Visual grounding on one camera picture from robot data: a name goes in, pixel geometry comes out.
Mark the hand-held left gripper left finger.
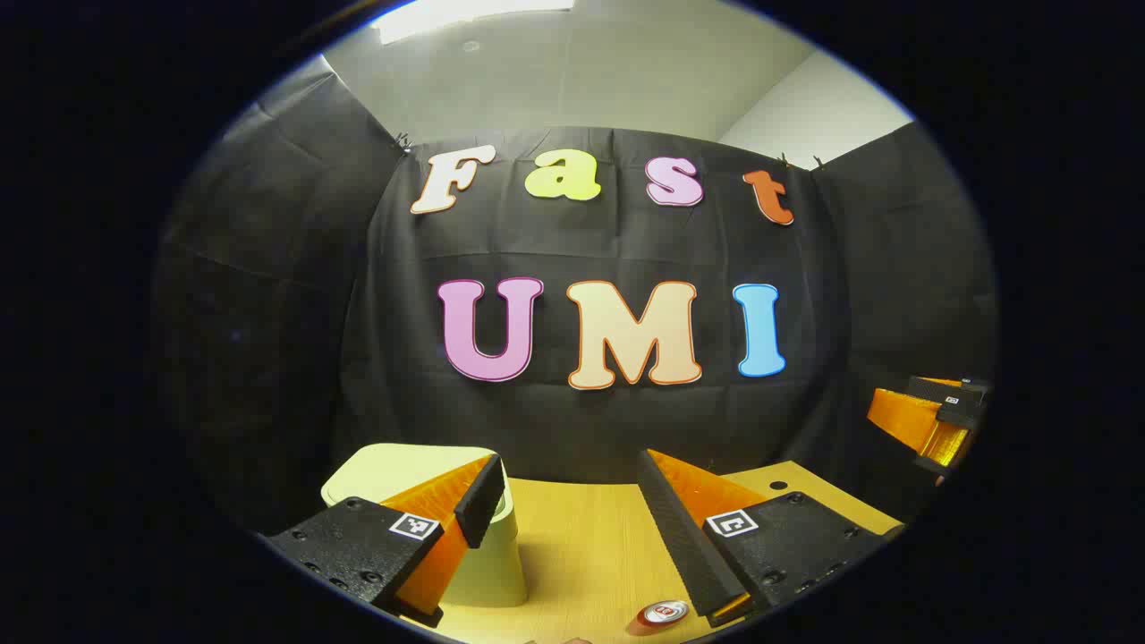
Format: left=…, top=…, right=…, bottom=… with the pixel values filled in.
left=268, top=452, right=507, bottom=628

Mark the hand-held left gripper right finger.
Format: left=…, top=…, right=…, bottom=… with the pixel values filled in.
left=637, top=449, right=904, bottom=628

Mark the orange pop can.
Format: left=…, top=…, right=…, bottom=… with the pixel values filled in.
left=637, top=599, right=691, bottom=638

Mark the green desktop garbage bin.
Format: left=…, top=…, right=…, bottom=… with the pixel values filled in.
left=320, top=443, right=529, bottom=609

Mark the wooden desktop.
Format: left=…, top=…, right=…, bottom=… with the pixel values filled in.
left=398, top=461, right=904, bottom=644

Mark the black backdrop cloth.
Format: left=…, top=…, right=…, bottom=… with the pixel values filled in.
left=152, top=63, right=998, bottom=538

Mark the ceiling light panel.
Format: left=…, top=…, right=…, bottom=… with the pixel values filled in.
left=374, top=0, right=575, bottom=44

